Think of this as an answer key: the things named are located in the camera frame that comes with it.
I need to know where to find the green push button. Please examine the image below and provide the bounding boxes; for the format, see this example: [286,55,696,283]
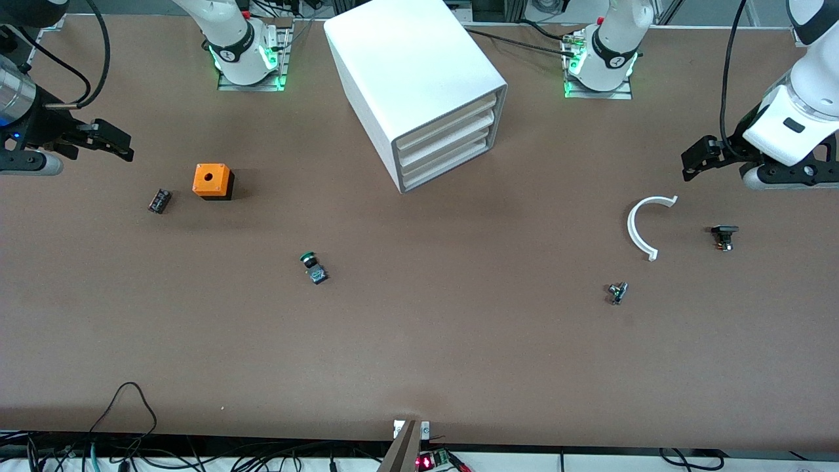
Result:
[300,252,328,285]

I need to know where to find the white plastic drawer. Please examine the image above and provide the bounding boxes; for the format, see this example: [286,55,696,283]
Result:
[395,94,499,150]
[401,128,491,187]
[399,110,494,168]

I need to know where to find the white drawer cabinet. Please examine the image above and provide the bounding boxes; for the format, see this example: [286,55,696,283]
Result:
[323,0,509,194]

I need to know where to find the white curved plastic piece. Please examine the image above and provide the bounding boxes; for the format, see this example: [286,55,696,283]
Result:
[627,195,678,262]

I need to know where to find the orange box with black base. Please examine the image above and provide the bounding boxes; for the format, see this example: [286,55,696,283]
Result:
[192,163,235,201]

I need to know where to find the circuit board with red light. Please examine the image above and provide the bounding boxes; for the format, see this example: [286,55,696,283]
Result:
[416,449,453,472]

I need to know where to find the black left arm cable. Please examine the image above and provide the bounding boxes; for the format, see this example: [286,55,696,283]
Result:
[720,0,751,161]

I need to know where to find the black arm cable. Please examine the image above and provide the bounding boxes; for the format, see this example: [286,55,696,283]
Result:
[720,0,751,161]
[0,0,111,109]

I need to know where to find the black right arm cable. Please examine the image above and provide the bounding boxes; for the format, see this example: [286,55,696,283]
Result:
[0,0,111,109]

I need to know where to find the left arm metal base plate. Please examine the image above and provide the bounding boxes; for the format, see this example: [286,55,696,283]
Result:
[562,29,633,100]

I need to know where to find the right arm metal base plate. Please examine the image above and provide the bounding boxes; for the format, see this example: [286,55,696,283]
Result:
[218,18,294,91]

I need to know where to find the black cable on table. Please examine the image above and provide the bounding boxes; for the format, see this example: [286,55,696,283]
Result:
[462,28,581,52]

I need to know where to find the looped thin black cable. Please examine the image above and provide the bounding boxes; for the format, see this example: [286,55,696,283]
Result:
[90,382,158,453]

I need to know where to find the black cable loop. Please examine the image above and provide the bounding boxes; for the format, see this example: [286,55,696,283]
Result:
[659,448,722,470]

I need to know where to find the grey slanted post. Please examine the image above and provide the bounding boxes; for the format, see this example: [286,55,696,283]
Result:
[377,420,421,472]

